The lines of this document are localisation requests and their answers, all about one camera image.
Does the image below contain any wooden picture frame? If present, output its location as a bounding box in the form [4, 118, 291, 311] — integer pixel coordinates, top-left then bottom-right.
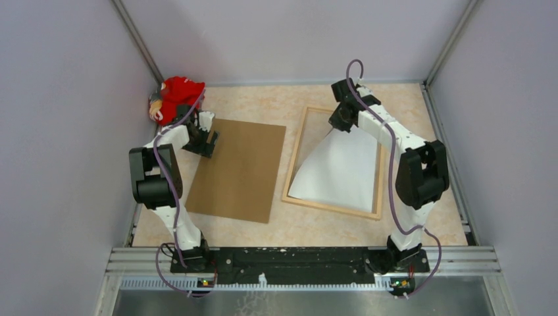
[282, 107, 386, 221]

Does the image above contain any brown backing board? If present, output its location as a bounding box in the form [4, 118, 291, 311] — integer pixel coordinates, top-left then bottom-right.
[186, 118, 286, 224]

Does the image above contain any printed photo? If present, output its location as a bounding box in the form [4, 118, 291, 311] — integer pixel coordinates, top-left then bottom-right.
[288, 126, 378, 213]

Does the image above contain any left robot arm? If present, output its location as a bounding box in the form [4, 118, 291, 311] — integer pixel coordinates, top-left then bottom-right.
[128, 105, 219, 272]

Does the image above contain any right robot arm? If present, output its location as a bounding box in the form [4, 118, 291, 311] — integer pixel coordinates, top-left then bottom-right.
[329, 79, 449, 274]

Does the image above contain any red cloth doll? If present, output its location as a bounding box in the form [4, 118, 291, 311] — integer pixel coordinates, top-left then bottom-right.
[148, 76, 206, 126]

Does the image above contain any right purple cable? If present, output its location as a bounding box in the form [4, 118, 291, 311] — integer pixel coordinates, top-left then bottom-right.
[345, 59, 443, 299]

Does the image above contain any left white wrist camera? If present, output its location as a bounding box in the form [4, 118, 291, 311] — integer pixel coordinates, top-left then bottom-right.
[197, 111, 215, 132]

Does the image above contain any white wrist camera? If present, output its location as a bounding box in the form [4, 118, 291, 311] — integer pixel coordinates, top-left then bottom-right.
[197, 111, 215, 132]
[355, 85, 374, 99]

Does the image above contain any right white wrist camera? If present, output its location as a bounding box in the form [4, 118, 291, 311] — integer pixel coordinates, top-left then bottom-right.
[355, 85, 374, 99]

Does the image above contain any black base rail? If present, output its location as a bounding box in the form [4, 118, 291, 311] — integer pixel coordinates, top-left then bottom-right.
[170, 247, 430, 286]

